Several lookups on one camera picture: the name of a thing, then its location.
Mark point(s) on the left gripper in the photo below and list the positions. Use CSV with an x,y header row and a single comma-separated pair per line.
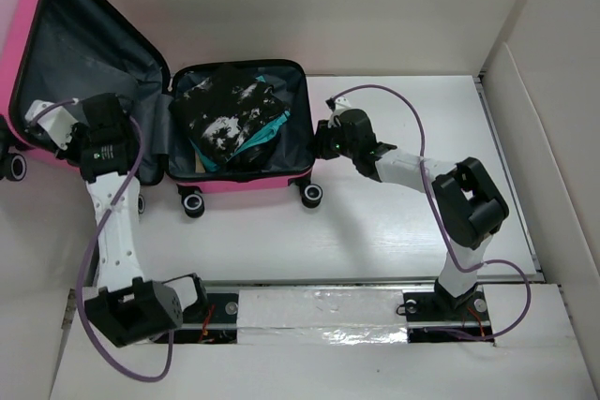
x,y
79,129

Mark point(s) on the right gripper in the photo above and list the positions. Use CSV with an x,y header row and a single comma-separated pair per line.
x,y
323,130

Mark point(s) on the pink hard-shell suitcase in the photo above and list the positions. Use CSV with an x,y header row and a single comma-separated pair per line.
x,y
69,50

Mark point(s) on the teal shorts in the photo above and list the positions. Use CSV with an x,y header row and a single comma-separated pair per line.
x,y
262,137

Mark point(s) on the black white tie-dye shirt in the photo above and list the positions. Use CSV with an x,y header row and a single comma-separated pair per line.
x,y
229,114

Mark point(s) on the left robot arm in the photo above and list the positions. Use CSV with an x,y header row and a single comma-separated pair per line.
x,y
129,307

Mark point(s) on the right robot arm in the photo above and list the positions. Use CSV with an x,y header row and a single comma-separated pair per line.
x,y
467,205

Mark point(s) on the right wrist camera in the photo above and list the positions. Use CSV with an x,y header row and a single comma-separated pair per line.
x,y
338,104

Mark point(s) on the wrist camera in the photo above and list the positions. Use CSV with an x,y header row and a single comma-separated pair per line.
x,y
338,104
54,119

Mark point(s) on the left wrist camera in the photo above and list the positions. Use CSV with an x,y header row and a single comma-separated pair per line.
x,y
54,119

